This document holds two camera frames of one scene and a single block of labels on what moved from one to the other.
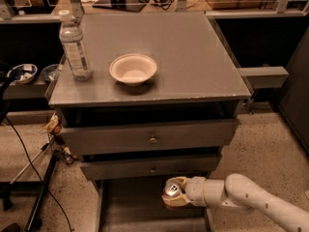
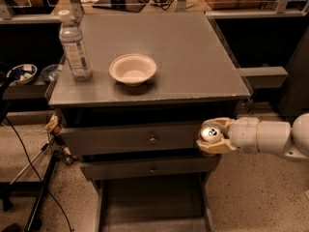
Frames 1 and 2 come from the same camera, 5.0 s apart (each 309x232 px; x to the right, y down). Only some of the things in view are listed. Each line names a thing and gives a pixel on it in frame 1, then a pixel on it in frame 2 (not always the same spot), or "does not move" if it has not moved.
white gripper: [194, 189] -> [244, 133]
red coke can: [172, 189] -> [210, 133]
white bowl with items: [22, 73] does not move
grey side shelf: [265, 76] does not move
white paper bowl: [133, 69] does not move
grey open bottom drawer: [136, 205] does not move
